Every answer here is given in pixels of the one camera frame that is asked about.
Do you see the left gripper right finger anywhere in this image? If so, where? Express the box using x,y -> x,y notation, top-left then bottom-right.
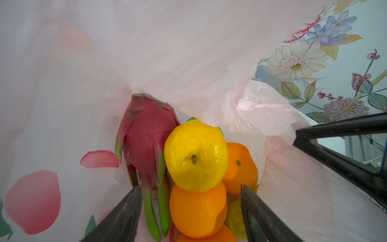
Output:
240,185 -> 303,242

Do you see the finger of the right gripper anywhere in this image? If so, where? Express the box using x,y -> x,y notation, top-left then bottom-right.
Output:
293,113 -> 387,210

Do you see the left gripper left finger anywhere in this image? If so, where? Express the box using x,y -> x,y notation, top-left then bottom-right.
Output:
82,186 -> 142,242

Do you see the orange fruit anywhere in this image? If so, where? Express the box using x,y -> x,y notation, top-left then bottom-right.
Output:
177,225 -> 237,242
170,182 -> 227,239
222,142 -> 259,195

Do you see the yellow lemon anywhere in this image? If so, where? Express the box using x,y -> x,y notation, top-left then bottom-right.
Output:
164,119 -> 229,192

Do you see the pink plastic bag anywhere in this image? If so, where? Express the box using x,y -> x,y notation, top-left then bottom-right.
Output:
1,1 -> 387,242

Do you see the red dragon fruit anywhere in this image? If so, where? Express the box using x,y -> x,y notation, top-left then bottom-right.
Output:
115,93 -> 180,242

